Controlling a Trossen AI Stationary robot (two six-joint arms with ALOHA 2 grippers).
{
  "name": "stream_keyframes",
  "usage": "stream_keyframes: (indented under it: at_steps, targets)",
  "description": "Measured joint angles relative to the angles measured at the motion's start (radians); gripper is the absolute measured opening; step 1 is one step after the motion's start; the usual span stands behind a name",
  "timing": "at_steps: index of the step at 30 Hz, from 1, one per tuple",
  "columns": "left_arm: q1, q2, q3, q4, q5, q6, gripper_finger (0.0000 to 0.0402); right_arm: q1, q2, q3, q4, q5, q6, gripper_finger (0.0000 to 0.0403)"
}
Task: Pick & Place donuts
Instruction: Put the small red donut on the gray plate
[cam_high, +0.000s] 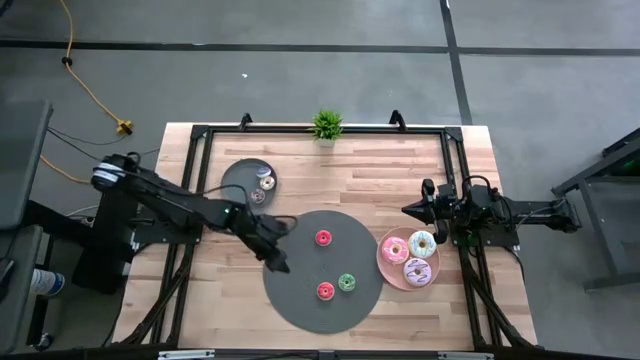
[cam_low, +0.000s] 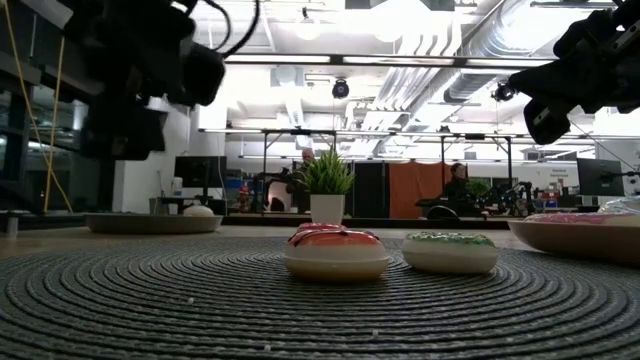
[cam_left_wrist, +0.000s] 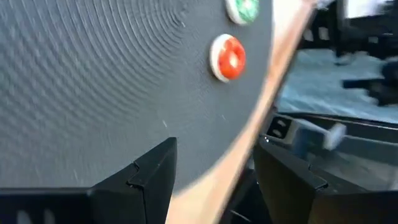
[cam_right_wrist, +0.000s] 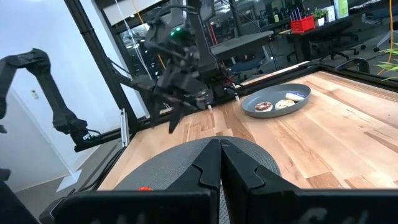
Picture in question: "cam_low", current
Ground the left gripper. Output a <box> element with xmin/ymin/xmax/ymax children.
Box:
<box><xmin>69</xmin><ymin>19</ymin><xmax>197</xmax><ymax>162</ymax></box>

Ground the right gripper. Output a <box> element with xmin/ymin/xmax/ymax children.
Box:
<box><xmin>507</xmin><ymin>0</ymin><xmax>640</xmax><ymax>147</ymax></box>

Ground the small white-iced donut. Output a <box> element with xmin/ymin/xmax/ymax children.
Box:
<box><xmin>182</xmin><ymin>203</ymin><xmax>216</xmax><ymax>217</ymax></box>

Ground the large white donut blue drizzle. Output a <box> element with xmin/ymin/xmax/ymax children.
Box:
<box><xmin>597</xmin><ymin>195</ymin><xmax>640</xmax><ymax>215</ymax></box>

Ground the green-sprinkled white donut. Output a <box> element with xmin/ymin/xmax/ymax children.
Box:
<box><xmin>401</xmin><ymin>230</ymin><xmax>500</xmax><ymax>275</ymax></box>

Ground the small red-iced donut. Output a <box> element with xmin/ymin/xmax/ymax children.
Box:
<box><xmin>298</xmin><ymin>222</ymin><xmax>348</xmax><ymax>233</ymax></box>

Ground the red-iced donut dark drizzle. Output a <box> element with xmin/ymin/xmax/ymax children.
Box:
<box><xmin>282</xmin><ymin>228</ymin><xmax>391</xmax><ymax>282</ymax></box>

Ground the dark office desk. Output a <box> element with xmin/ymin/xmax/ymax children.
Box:
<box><xmin>148</xmin><ymin>196</ymin><xmax>229</xmax><ymax>215</ymax></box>

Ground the black computer monitor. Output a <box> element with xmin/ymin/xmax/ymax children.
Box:
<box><xmin>576</xmin><ymin>157</ymin><xmax>626</xmax><ymax>198</ymax></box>
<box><xmin>173</xmin><ymin>155</ymin><xmax>229</xmax><ymax>190</ymax></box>

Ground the grey plate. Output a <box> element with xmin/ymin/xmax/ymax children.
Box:
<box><xmin>83</xmin><ymin>213</ymin><xmax>225</xmax><ymax>236</ymax></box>

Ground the small green background plant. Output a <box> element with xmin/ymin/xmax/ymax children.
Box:
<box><xmin>467</xmin><ymin>178</ymin><xmax>494</xmax><ymax>199</ymax></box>

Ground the person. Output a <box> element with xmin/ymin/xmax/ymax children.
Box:
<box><xmin>442</xmin><ymin>162</ymin><xmax>474</xmax><ymax>201</ymax></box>
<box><xmin>285</xmin><ymin>147</ymin><xmax>317</xmax><ymax>214</ymax></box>

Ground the tan bowl on right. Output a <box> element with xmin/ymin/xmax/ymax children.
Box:
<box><xmin>507</xmin><ymin>219</ymin><xmax>640</xmax><ymax>266</ymax></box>

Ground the black chair back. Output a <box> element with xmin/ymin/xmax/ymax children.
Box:
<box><xmin>425</xmin><ymin>204</ymin><xmax>464</xmax><ymax>220</ymax></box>

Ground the orange partition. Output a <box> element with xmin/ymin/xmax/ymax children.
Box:
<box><xmin>388</xmin><ymin>162</ymin><xmax>470</xmax><ymax>220</ymax></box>

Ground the overhead light bar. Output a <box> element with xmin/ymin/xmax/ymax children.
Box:
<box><xmin>223</xmin><ymin>52</ymin><xmax>557</xmax><ymax>70</ymax></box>

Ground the black partition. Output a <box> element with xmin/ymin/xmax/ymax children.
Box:
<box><xmin>352</xmin><ymin>160</ymin><xmax>391</xmax><ymax>220</ymax></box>

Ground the green plant in white pot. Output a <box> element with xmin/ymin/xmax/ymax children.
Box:
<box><xmin>301</xmin><ymin>148</ymin><xmax>356</xmax><ymax>225</ymax></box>

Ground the round grey woven placemat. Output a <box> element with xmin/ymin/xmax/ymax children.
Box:
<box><xmin>0</xmin><ymin>235</ymin><xmax>640</xmax><ymax>360</ymax></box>

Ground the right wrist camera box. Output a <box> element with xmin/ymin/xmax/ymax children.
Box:
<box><xmin>551</xmin><ymin>8</ymin><xmax>617</xmax><ymax>57</ymax></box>

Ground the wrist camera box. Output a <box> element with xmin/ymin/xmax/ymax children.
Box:
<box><xmin>182</xmin><ymin>42</ymin><xmax>227</xmax><ymax>107</ymax></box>
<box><xmin>551</xmin><ymin>8</ymin><xmax>617</xmax><ymax>57</ymax></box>

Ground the yellow cable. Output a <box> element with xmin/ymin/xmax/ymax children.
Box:
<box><xmin>2</xmin><ymin>0</ymin><xmax>75</xmax><ymax>216</ymax></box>

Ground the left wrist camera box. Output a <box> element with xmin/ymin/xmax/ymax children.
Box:
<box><xmin>182</xmin><ymin>42</ymin><xmax>227</xmax><ymax>107</ymax></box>

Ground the grey table post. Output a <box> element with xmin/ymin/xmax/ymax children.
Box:
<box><xmin>0</xmin><ymin>209</ymin><xmax>25</xmax><ymax>240</ymax></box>

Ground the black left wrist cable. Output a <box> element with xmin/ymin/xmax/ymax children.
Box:
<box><xmin>199</xmin><ymin>0</ymin><xmax>262</xmax><ymax>60</ymax></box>

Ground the black metal background frame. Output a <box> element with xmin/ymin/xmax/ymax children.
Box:
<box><xmin>197</xmin><ymin>127</ymin><xmax>516</xmax><ymax>216</ymax></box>

